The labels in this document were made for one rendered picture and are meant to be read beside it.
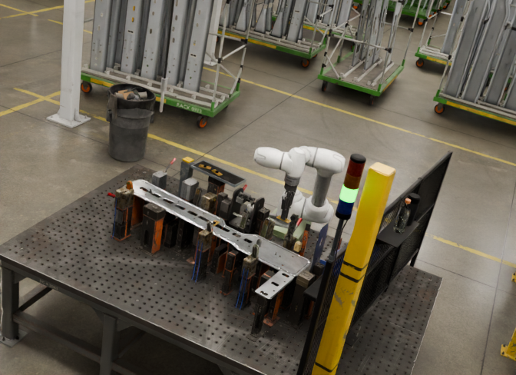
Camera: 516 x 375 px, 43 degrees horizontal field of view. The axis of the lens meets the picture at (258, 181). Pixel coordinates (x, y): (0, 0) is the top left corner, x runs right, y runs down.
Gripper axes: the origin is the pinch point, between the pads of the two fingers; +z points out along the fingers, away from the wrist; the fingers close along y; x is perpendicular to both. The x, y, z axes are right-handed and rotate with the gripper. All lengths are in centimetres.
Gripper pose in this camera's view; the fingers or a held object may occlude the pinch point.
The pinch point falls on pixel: (285, 213)
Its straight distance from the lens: 383.9
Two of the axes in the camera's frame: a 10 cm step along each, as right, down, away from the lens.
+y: -5.2, 3.0, -8.0
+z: -1.7, 8.8, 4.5
